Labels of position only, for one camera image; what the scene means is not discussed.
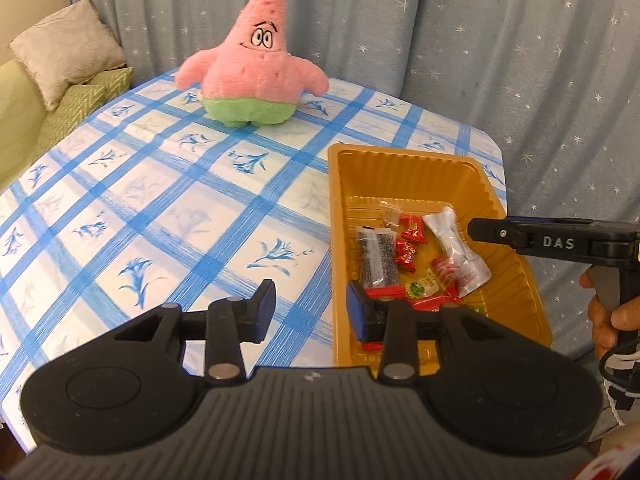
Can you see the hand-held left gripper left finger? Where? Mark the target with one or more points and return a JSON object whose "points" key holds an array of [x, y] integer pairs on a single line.
{"points": [[266, 307]]}

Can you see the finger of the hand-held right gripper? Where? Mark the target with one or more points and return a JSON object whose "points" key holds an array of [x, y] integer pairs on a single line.
{"points": [[495, 232]]}

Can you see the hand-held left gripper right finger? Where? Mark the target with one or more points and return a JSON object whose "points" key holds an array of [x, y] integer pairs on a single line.
{"points": [[354, 309]]}

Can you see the silver foil pouch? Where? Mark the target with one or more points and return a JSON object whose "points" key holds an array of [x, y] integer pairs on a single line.
{"points": [[452, 240]]}

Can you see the yellow plastic tray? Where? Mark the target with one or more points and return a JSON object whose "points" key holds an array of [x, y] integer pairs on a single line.
{"points": [[505, 285]]}

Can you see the black clear snack packet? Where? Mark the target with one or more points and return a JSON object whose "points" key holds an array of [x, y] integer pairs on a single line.
{"points": [[377, 260]]}

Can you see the red white-print snack packet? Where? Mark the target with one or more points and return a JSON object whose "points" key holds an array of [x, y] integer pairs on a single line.
{"points": [[445, 267]]}

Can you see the green label snack packet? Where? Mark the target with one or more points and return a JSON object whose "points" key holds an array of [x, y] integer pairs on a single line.
{"points": [[422, 287]]}

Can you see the small red candy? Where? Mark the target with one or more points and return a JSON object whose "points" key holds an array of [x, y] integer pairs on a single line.
{"points": [[412, 227], [406, 256]]}

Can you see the large plain red snack packet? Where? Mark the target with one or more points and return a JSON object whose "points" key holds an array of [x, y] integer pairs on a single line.
{"points": [[435, 303]]}

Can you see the brown candy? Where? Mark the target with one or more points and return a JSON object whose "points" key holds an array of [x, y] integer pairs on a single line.
{"points": [[390, 215]]}

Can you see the person's right hand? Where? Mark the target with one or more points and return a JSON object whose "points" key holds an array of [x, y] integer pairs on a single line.
{"points": [[612, 327]]}

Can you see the blue checked floral tablecloth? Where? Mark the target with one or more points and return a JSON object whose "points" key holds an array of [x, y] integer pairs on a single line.
{"points": [[150, 200]]}

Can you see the grey star-print curtain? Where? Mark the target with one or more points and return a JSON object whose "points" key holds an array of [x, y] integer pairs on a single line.
{"points": [[450, 35]]}

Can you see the red white printed cloth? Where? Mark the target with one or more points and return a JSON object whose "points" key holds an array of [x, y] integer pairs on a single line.
{"points": [[612, 467]]}

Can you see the pink star plush toy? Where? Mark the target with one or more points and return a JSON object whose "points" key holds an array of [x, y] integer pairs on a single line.
{"points": [[250, 75]]}

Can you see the green zigzag cushion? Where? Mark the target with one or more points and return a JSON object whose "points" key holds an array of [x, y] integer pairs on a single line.
{"points": [[70, 115]]}

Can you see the light green sofa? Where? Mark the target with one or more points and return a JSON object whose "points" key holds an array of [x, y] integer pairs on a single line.
{"points": [[17, 110]]}

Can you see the beige cushion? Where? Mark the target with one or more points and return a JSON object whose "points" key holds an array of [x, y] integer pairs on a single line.
{"points": [[65, 50]]}

